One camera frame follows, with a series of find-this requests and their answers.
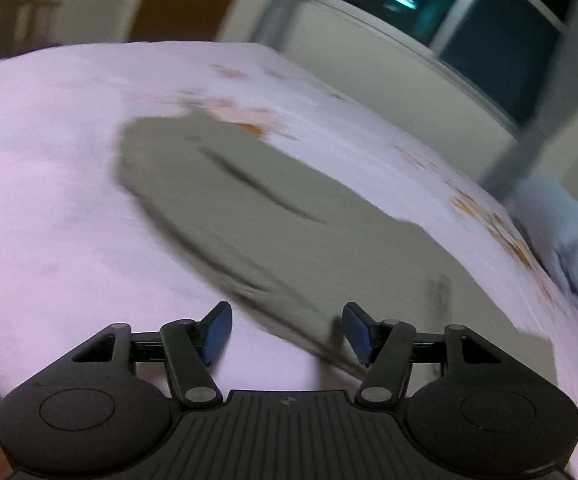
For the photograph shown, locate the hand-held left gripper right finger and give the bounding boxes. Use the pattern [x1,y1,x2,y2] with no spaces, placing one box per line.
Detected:
[341,301,504,408]

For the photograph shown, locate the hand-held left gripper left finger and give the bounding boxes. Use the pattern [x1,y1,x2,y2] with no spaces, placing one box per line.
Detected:
[71,301,234,408]

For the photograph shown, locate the grey pants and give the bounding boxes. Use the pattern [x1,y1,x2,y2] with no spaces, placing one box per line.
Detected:
[116,112,554,383]

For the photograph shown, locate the light blue rolled quilt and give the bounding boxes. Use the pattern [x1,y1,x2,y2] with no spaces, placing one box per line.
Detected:
[511,175,578,293]

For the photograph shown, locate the bed with pink floral sheet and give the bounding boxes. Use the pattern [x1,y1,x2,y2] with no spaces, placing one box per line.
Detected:
[0,40,578,480]

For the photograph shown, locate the grey curtain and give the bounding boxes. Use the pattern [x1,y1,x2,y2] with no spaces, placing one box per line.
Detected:
[484,0,578,201]
[251,0,322,56]

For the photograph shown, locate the sliding glass window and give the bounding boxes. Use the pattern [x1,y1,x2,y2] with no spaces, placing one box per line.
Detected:
[309,0,578,131]

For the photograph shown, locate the brown wooden door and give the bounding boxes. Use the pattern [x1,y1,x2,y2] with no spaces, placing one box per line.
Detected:
[126,0,250,43]

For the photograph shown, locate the wooden chair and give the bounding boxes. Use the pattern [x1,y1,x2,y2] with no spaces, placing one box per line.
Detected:
[6,0,66,48]

